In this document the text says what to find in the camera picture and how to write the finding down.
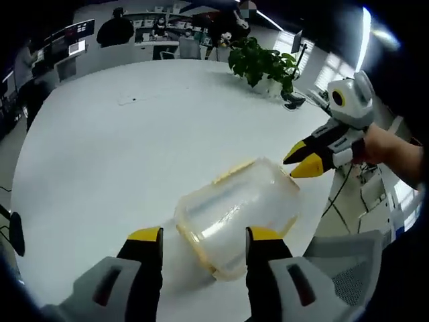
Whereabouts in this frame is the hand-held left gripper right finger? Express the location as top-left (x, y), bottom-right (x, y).
top-left (245, 226), bottom-right (368, 322)

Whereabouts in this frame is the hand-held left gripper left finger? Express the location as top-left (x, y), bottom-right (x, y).
top-left (40, 226), bottom-right (165, 322)

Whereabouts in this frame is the clear plastic container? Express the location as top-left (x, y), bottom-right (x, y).
top-left (175, 156), bottom-right (301, 282)

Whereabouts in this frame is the person's right hand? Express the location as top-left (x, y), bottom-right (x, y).
top-left (363, 124), bottom-right (403, 166)

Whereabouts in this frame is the small dark stand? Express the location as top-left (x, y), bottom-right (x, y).
top-left (283, 95), bottom-right (306, 111)

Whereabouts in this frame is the grey mesh office chair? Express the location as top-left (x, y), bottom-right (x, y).
top-left (302, 230), bottom-right (383, 307)

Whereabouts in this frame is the white plant pot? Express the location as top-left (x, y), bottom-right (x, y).
top-left (257, 74), bottom-right (286, 97)

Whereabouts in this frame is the thin monitor on pole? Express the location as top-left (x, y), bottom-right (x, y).
top-left (290, 29), bottom-right (309, 78)

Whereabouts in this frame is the green potted plant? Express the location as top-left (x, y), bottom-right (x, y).
top-left (227, 36), bottom-right (302, 98)

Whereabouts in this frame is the black cable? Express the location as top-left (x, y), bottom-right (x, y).
top-left (322, 163), bottom-right (355, 217)

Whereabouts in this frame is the red wall screen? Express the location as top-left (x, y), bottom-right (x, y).
top-left (65, 19), bottom-right (97, 38)

